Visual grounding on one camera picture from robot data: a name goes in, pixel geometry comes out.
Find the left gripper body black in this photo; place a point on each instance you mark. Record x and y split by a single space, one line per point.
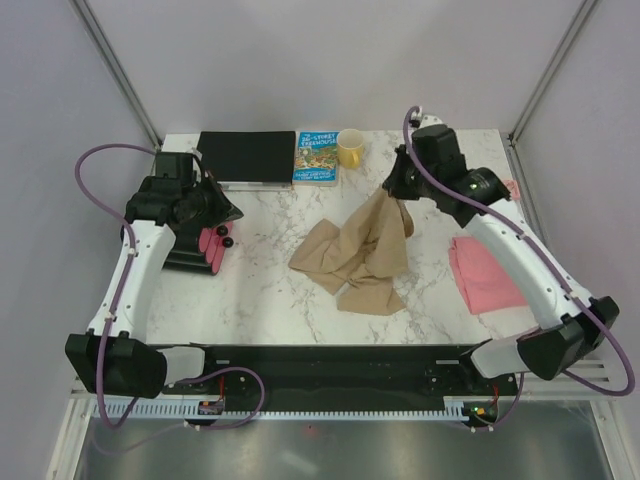
204 205

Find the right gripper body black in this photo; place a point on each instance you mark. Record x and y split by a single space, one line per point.
408 180

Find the black pink drawer unit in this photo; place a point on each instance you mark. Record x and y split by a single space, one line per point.
200 250

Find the beige t shirt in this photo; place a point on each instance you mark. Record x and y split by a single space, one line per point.
359 261

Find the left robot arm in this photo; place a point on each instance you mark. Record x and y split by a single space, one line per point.
113 356

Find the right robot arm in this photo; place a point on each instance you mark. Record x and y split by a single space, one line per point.
430 164

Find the black notebook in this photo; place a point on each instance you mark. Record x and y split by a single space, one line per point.
249 160

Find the yellow mug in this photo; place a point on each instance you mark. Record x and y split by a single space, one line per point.
350 147

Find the blue treehouse book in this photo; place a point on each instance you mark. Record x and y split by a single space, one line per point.
316 161

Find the pink cube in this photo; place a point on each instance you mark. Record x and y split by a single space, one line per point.
513 189

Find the pink folded t shirt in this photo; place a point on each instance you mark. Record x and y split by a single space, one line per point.
483 284

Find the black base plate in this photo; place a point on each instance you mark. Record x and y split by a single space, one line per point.
378 378

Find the left aluminium frame post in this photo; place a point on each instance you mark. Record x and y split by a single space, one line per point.
109 58

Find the aluminium frame post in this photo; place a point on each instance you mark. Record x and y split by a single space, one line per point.
109 58
560 55

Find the white cable duct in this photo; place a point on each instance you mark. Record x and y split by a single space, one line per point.
195 409

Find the right aluminium frame post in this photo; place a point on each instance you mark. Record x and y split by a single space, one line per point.
560 55

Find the aluminium front rail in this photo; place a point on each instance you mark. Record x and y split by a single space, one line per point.
563 387

